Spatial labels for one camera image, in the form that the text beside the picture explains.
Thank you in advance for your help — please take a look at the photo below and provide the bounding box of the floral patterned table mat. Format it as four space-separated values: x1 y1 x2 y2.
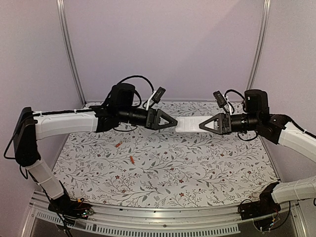
50 100 281 207

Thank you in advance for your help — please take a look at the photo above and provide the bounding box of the aluminium frame post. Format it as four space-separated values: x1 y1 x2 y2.
246 0 271 90
56 0 86 105

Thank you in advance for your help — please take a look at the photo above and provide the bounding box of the front aluminium rail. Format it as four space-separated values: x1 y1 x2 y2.
22 191 309 237

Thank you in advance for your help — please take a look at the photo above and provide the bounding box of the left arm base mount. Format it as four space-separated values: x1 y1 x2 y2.
48 195 94 219

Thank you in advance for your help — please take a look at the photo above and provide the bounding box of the white remote control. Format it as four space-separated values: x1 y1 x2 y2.
175 116 210 133

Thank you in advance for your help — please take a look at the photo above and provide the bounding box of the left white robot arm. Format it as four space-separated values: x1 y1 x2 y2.
9 82 177 214

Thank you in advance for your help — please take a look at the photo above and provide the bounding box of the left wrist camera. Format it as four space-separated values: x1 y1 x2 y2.
152 86 166 103

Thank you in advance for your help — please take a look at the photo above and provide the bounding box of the left aluminium frame post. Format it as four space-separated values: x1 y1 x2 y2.
56 0 86 105

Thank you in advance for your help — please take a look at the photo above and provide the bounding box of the right aluminium frame post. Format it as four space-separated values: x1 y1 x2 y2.
246 0 271 90

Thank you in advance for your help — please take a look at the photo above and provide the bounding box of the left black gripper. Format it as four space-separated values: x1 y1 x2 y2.
118 107 178 130

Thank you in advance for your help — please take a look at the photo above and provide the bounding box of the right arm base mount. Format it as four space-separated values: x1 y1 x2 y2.
237 195 281 220

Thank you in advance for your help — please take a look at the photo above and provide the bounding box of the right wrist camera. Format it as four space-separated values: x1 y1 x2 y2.
213 91 227 108

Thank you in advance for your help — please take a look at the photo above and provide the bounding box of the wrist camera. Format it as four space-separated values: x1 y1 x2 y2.
213 91 227 108
152 86 166 103

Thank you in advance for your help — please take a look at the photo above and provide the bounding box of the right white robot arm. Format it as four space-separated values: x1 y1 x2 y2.
199 89 316 215

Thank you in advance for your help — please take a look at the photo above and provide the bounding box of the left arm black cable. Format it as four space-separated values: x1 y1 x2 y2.
116 75 156 99

